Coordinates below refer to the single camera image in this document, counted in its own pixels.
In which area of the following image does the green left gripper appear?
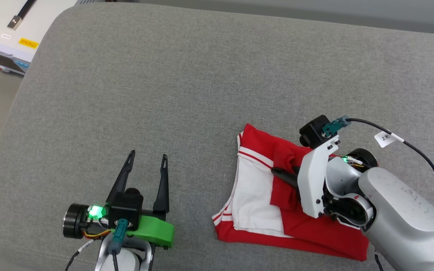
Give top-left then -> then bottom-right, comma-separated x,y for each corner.
63,150 -> 176,249

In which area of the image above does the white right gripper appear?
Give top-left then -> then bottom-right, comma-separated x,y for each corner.
270,135 -> 378,219

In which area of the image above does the red and white jersey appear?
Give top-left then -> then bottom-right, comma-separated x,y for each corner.
212,123 -> 370,262

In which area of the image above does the yellow warning label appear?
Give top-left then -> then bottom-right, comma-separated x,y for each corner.
18,37 -> 40,50

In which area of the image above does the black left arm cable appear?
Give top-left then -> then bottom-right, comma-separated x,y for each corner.
112,219 -> 129,271

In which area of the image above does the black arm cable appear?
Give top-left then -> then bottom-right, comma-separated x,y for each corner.
112,219 -> 129,271
321,116 -> 434,210

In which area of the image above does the thin black tagged cable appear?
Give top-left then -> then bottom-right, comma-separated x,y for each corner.
65,239 -> 95,271

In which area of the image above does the white cable tag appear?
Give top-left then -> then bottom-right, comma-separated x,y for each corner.
374,131 -> 405,148

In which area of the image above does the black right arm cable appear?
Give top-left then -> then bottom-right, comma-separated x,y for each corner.
321,116 -> 434,210

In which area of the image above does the black strap with metal end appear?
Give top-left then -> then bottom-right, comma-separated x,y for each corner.
7,0 -> 37,31

